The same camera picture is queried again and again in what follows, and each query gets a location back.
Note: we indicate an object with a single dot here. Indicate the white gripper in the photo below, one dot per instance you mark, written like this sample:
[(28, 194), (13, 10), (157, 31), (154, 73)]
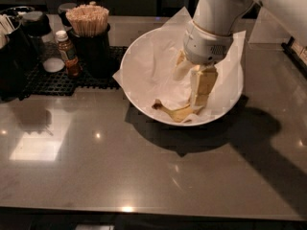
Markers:
[(204, 47)]

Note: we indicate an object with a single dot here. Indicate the yellow banana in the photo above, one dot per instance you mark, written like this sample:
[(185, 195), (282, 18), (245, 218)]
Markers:
[(177, 115)]

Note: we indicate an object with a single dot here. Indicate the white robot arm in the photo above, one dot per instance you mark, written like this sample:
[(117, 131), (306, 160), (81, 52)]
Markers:
[(219, 17)]

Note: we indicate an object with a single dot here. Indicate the white bowl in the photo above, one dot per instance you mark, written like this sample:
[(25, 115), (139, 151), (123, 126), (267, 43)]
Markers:
[(140, 93)]

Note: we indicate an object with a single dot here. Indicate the white paper liner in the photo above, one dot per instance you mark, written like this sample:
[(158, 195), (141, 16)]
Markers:
[(150, 61)]

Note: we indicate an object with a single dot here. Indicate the black framed stand at right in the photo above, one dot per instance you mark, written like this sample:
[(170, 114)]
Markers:
[(297, 54)]

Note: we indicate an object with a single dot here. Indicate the black chopstick holder cup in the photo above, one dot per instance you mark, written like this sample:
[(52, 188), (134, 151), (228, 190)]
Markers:
[(94, 51)]

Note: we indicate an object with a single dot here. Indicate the bundle of wooden chopsticks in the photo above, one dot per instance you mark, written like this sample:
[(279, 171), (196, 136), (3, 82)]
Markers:
[(88, 20)]

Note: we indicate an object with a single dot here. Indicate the small brown sauce bottle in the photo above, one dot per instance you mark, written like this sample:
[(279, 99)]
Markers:
[(69, 54)]

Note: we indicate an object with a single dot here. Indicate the dark lidded jar behind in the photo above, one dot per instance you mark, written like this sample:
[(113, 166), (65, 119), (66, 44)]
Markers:
[(63, 9)]

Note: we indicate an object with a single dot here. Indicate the black grid mat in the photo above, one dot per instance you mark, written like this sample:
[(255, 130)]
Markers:
[(40, 82)]

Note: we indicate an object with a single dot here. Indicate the glass shaker with black lid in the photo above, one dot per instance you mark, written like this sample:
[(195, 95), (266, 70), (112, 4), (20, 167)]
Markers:
[(37, 27)]

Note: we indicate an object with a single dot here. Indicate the black container at left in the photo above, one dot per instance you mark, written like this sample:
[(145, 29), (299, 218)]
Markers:
[(17, 54)]

